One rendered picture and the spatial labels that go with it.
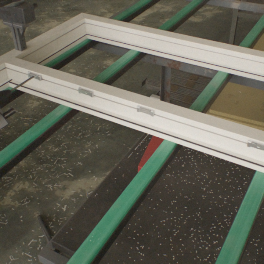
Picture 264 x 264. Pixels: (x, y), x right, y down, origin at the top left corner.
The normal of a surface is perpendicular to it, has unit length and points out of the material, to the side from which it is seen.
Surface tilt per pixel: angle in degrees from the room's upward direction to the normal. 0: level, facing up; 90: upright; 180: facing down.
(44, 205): 0
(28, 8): 90
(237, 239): 0
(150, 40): 90
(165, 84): 90
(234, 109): 0
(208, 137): 90
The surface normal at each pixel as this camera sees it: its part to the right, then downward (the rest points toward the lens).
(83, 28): 0.87, 0.29
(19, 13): -0.50, 0.52
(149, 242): 0.00, -0.81
